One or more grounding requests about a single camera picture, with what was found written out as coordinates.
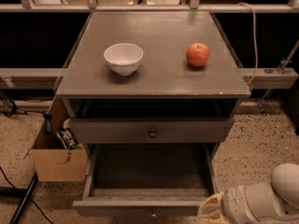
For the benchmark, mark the grey top drawer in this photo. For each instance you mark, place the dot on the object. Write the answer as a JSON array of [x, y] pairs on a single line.
[[129, 131]]

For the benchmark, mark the padded gripper body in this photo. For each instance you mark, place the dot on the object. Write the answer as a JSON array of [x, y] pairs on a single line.
[[234, 202]]

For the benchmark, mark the dark snack bag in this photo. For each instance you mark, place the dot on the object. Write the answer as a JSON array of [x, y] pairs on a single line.
[[67, 138]]

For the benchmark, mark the cardboard box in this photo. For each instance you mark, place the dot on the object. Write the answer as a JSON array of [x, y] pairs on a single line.
[[53, 162]]

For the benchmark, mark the red apple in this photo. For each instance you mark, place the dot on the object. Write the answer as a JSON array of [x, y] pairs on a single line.
[[197, 54]]

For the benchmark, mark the white ceramic bowl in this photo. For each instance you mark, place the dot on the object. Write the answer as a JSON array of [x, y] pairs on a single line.
[[123, 58]]

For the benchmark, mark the black floor stand bar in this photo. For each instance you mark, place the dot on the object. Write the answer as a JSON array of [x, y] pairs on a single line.
[[24, 195]]

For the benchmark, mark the metal frame rail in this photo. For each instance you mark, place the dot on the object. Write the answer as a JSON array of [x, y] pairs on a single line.
[[214, 8]]

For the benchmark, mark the grey drawer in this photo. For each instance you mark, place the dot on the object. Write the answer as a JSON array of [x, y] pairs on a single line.
[[147, 181], [129, 131]]

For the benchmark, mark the grey wooden drawer cabinet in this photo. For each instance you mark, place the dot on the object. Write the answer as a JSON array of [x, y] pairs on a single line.
[[164, 86]]

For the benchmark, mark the metal clamp bracket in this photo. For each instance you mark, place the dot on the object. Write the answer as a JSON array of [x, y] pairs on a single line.
[[279, 70]]

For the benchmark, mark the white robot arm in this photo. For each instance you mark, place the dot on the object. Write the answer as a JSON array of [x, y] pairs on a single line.
[[276, 199]]

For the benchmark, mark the dark spray bottle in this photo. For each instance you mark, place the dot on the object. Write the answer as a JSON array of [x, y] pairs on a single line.
[[47, 124]]

